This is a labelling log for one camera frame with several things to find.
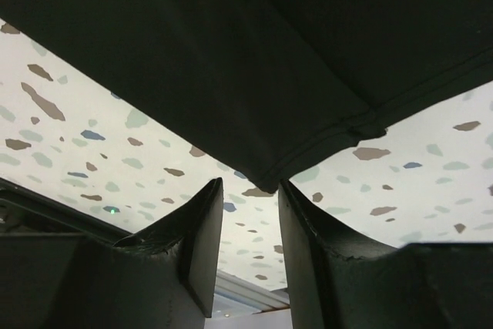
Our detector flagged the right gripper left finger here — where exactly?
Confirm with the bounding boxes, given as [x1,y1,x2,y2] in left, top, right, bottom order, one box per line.
[1,179,223,328]

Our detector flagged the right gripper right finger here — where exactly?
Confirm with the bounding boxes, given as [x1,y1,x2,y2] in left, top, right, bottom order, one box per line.
[278,181,492,329]

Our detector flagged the black t shirt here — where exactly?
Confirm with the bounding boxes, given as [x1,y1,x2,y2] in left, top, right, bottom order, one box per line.
[1,0,492,193]

